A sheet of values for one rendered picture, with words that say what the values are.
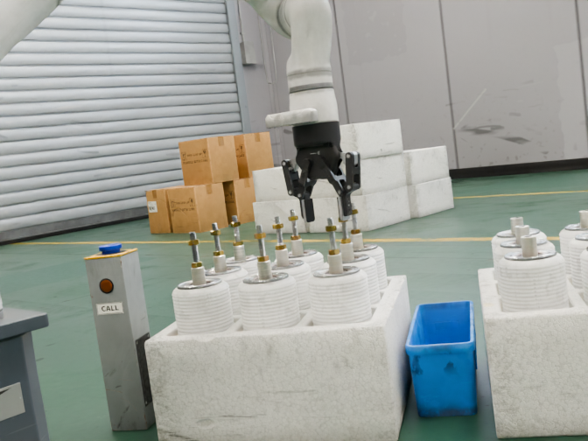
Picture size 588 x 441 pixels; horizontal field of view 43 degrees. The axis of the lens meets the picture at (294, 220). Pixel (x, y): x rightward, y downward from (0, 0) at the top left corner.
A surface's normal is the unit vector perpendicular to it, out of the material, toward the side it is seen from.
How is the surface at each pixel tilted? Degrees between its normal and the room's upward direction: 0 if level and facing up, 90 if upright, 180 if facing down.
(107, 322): 90
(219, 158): 90
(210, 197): 90
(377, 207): 90
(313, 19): 106
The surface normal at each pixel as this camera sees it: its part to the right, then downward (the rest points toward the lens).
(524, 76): -0.69, 0.16
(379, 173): 0.73, -0.03
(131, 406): -0.23, 0.12
